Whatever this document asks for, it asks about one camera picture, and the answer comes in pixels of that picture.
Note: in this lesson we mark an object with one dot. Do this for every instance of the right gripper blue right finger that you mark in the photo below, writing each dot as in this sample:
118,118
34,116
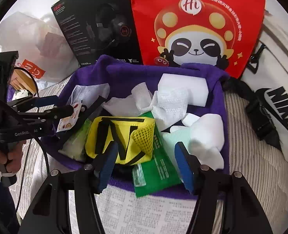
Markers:
188,166

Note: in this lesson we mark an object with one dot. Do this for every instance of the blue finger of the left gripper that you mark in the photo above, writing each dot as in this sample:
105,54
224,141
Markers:
45,101

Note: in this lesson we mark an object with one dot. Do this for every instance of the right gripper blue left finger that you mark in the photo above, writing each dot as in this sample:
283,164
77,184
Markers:
104,164

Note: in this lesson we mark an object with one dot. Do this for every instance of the green wet wipe packet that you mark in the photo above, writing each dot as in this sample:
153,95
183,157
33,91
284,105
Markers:
155,175

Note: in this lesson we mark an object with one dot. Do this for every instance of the yellow mesh pouch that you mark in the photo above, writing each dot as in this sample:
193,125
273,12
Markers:
133,135

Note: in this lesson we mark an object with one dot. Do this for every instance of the green tissue pack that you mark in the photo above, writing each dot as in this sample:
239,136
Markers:
74,147

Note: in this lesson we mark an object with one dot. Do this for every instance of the white mesh drawstring pouch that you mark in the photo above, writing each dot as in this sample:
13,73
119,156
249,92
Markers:
88,94

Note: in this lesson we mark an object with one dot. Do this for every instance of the white paper towel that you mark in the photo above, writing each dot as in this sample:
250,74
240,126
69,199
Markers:
167,106

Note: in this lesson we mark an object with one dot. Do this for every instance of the white sponge block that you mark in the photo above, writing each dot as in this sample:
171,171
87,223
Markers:
196,87

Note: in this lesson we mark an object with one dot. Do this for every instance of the person's left hand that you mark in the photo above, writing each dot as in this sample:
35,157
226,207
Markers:
14,158

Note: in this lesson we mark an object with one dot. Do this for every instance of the white Miniso plastic bag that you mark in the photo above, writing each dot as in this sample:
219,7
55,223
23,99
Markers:
42,47

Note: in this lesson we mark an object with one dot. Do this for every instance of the newspaper sheet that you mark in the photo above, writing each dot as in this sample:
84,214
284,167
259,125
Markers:
122,212

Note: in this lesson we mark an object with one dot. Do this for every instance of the purple towel tray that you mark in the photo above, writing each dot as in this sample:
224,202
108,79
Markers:
122,77

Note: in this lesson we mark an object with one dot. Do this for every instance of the striped quilt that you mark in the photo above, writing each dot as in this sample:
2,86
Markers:
263,166

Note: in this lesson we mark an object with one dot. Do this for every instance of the black headset box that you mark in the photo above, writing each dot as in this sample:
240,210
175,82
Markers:
96,27

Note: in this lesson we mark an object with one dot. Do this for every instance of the white Nike waist bag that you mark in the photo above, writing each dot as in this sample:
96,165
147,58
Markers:
264,84

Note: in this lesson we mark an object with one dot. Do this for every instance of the red panda paper bag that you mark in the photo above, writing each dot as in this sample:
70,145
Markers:
221,33

